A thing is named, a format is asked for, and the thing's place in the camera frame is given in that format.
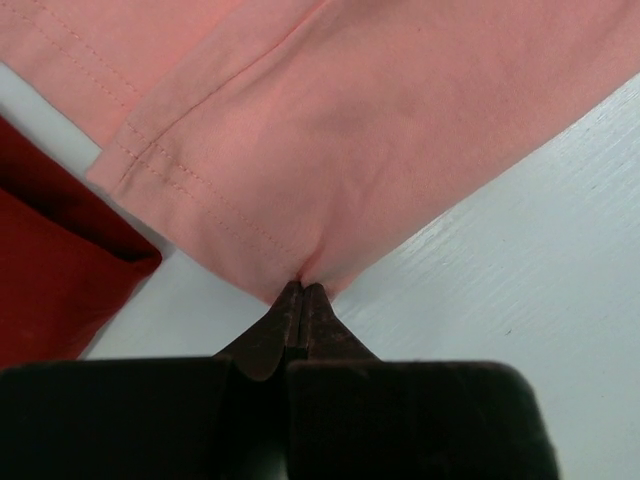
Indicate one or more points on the folded red t-shirt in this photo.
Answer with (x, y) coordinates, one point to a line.
(68, 261)

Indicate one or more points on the pink polo shirt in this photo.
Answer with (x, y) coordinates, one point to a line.
(280, 140)

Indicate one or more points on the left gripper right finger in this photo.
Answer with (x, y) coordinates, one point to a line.
(354, 416)

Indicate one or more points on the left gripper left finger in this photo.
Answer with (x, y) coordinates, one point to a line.
(153, 418)

